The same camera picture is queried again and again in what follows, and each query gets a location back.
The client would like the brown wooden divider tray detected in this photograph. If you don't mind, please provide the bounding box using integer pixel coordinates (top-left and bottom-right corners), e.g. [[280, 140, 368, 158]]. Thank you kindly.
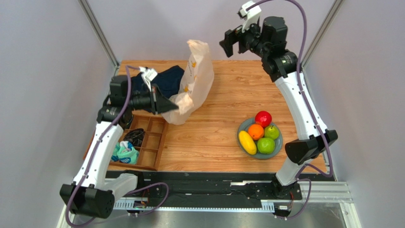
[[83, 114, 170, 171]]

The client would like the teal white rolled sock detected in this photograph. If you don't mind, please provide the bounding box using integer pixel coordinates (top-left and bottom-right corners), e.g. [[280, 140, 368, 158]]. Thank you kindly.
[[117, 141, 139, 164]]

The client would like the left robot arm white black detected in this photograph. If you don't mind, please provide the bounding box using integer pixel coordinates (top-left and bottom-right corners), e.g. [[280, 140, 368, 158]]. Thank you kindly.
[[59, 75, 178, 219]]

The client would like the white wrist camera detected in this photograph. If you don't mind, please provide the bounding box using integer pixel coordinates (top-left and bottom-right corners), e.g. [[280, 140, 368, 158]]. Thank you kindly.
[[238, 0, 261, 33], [139, 66, 158, 92]]

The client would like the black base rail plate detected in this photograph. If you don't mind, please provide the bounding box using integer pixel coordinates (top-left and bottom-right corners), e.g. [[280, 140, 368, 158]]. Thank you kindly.
[[106, 171, 336, 213]]

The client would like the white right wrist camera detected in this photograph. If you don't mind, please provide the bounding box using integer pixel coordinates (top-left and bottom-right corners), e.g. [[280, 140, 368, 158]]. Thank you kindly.
[[238, 0, 261, 33]]

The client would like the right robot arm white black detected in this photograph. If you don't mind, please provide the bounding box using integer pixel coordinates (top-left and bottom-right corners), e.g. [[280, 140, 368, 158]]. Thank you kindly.
[[219, 17, 338, 199]]

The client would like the green fake apple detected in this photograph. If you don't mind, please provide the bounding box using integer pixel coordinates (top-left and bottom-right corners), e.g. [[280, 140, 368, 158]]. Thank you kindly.
[[257, 137, 275, 154]]

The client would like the left aluminium frame post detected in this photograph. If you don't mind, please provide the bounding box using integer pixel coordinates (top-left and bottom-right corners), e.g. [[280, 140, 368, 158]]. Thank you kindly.
[[78, 0, 120, 70]]

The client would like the right aluminium frame post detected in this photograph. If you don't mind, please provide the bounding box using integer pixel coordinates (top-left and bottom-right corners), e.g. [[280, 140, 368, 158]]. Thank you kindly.
[[301, 0, 345, 69]]

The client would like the orange fake fruit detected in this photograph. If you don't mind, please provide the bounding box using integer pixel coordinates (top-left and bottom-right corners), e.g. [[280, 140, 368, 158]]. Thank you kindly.
[[248, 123, 264, 141]]

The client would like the yellow fake lemon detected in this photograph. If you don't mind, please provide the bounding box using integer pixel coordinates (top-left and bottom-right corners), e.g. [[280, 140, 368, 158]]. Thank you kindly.
[[238, 131, 257, 155]]

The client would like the navy blue cloth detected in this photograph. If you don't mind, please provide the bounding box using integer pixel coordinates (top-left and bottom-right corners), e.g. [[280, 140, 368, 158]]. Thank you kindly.
[[131, 65, 184, 98]]

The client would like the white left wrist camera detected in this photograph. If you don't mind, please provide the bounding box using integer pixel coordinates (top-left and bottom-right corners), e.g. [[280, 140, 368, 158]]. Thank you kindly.
[[139, 66, 158, 92]]

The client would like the red fake apple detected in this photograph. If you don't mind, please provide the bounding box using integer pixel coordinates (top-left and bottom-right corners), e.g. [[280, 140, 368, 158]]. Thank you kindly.
[[254, 111, 272, 128]]

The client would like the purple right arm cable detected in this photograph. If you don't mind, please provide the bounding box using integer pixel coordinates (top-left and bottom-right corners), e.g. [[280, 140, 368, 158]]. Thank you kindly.
[[245, 0, 335, 178]]

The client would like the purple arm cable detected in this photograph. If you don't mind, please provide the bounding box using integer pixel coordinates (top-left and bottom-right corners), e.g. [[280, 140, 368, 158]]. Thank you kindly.
[[65, 65, 141, 228], [245, 0, 335, 178]]

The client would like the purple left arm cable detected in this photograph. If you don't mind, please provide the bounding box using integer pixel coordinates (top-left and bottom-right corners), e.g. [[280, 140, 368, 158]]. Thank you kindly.
[[65, 65, 141, 228]]

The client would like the green fake pear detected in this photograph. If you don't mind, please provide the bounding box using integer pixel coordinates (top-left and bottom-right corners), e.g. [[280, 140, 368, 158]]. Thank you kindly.
[[264, 124, 280, 140]]

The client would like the aluminium frame post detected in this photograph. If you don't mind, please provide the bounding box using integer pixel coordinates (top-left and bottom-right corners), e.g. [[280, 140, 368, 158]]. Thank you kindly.
[[78, 0, 120, 70], [301, 0, 345, 69]]

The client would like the translucent plastic bag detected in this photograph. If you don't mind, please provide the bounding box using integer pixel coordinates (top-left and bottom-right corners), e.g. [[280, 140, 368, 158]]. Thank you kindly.
[[162, 39, 214, 125]]

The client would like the grey round plate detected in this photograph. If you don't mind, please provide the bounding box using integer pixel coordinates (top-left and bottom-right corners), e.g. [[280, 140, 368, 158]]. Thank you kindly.
[[236, 118, 283, 160]]

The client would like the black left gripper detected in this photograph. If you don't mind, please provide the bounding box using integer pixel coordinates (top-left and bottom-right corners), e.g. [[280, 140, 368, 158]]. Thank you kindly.
[[125, 84, 178, 115]]

